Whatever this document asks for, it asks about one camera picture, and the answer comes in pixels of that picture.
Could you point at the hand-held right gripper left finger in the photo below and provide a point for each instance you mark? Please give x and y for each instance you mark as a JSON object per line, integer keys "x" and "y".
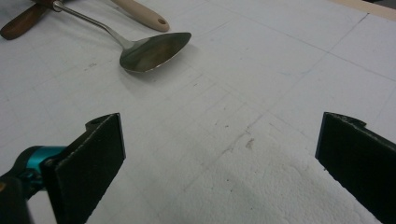
{"x": 90, "y": 168}

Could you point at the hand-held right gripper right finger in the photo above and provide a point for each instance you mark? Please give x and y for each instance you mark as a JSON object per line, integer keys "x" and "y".
{"x": 358, "y": 165}

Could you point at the light wooden spatula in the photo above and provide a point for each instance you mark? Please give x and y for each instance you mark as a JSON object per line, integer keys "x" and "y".
{"x": 146, "y": 15}

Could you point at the white foam mat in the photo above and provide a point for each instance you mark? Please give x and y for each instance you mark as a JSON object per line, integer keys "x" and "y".
{"x": 249, "y": 77}

